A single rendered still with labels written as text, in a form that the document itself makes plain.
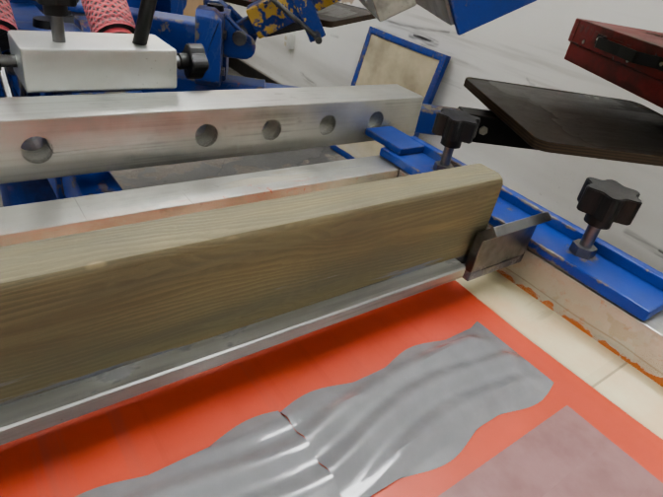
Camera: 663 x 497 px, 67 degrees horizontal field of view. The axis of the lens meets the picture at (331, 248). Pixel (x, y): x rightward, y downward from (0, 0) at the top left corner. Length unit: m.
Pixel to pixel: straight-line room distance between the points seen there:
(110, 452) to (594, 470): 0.27
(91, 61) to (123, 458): 0.32
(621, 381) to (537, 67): 2.16
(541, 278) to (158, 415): 0.32
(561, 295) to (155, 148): 0.36
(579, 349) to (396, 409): 0.17
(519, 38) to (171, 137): 2.21
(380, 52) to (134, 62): 2.64
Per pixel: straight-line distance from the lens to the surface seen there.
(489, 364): 0.37
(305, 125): 0.53
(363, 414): 0.31
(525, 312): 0.45
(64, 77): 0.49
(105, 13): 0.68
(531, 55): 2.53
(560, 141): 0.96
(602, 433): 0.38
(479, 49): 2.69
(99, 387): 0.27
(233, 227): 0.26
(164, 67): 0.51
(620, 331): 0.44
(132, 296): 0.25
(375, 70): 3.09
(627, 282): 0.45
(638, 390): 0.43
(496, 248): 0.42
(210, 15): 0.90
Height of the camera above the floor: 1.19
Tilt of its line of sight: 32 degrees down
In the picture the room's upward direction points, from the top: 11 degrees clockwise
